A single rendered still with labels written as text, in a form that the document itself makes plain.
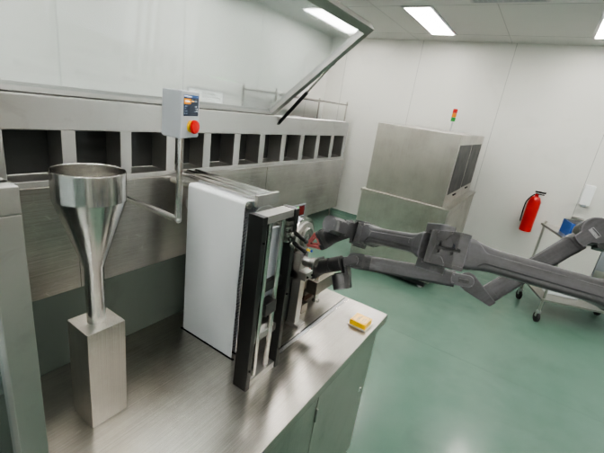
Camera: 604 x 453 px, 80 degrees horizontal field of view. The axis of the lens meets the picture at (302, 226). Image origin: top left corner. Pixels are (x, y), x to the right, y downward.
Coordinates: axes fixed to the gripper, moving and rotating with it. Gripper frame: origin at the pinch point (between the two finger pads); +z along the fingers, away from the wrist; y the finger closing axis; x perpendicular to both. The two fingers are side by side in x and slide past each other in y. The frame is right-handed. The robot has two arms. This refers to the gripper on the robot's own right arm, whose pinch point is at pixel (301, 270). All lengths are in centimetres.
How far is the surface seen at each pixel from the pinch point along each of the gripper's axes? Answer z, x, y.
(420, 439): 4, -121, 67
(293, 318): 2.0, -15.9, -11.3
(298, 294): -4.0, -6.7, -11.2
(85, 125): 2, 59, -67
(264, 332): -10.9, -8.9, -40.6
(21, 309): -40, 20, -104
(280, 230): -27, 19, -39
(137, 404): 12, -14, -71
